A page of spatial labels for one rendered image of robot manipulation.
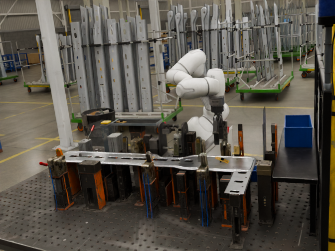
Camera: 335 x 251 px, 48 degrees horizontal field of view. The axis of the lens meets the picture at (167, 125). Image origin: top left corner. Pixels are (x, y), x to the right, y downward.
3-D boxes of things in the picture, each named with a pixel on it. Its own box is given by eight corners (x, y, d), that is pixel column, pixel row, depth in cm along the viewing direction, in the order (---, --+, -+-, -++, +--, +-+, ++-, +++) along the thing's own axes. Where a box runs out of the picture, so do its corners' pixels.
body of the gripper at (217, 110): (212, 103, 222) (213, 118, 224) (209, 106, 214) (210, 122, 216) (225, 103, 219) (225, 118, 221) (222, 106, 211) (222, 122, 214)
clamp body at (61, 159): (52, 211, 249) (42, 161, 240) (65, 201, 263) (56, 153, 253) (65, 212, 246) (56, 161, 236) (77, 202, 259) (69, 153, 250)
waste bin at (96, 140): (80, 163, 545) (72, 114, 526) (101, 150, 591) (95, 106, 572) (107, 166, 522) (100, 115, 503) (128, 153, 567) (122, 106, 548)
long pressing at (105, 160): (49, 163, 257) (48, 161, 257) (68, 152, 277) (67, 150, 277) (251, 173, 208) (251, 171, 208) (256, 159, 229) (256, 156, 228)
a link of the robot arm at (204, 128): (198, 148, 312) (180, 129, 315) (214, 133, 316) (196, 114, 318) (201, 145, 297) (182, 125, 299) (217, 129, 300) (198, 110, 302)
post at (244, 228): (235, 230, 207) (233, 182, 199) (239, 220, 216) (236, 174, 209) (247, 231, 204) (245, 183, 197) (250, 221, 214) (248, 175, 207)
